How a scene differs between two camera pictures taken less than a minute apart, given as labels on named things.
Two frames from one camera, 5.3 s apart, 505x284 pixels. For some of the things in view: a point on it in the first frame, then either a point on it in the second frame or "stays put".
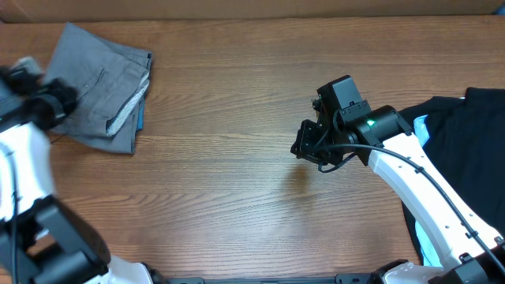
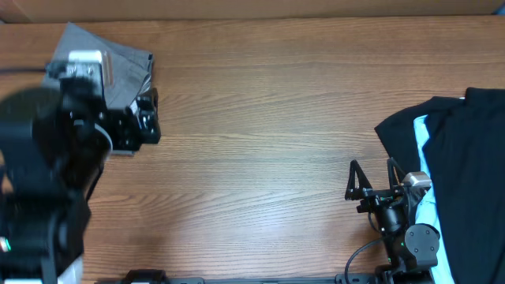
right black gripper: [305, 147] to [375, 197]
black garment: [465, 137] stays put
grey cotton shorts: [110, 83] stays put
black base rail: [355, 278] stays put
